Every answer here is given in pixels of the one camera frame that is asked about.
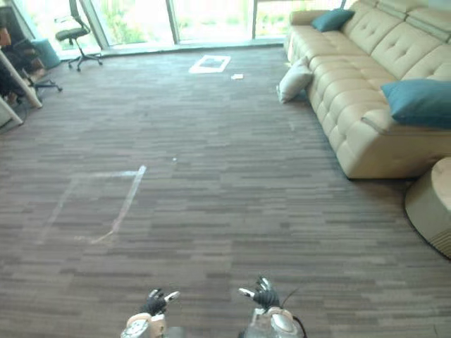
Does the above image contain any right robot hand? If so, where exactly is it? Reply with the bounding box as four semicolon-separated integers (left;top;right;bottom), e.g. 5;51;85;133
238;276;281;308

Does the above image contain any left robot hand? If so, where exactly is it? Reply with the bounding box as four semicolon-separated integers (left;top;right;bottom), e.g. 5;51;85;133
142;288;181;315

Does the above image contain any round beige ottoman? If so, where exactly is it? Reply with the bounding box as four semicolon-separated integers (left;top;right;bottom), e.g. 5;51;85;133
404;156;451;261

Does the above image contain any beige cushion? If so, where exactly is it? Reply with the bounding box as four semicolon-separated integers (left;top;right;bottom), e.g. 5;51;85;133
276;56;314;104

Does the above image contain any beige tufted leather sofa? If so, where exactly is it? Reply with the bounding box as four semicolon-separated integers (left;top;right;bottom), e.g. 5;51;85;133
283;0;451;180

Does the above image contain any white printed floor sheet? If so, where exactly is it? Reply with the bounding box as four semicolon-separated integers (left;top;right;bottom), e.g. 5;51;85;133
187;54;232;75

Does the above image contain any large teal cushion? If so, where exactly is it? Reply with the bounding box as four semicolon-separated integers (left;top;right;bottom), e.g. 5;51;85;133
380;78;451;130

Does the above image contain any white desk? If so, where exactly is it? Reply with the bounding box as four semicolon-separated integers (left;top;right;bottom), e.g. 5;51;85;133
0;45;43;128

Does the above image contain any black office chair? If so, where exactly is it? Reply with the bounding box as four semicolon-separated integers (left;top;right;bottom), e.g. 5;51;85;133
0;37;63;105

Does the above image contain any teal storage box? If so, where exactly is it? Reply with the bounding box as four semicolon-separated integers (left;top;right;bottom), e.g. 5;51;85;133
30;37;61;70

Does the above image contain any green mesh office chair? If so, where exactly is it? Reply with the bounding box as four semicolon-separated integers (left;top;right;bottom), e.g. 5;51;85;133
54;0;104;73

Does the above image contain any small teal cushion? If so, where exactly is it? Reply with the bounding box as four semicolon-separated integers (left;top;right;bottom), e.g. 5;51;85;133
310;8;356;33

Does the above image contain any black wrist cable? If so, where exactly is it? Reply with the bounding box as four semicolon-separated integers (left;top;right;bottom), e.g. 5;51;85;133
280;288;307;335

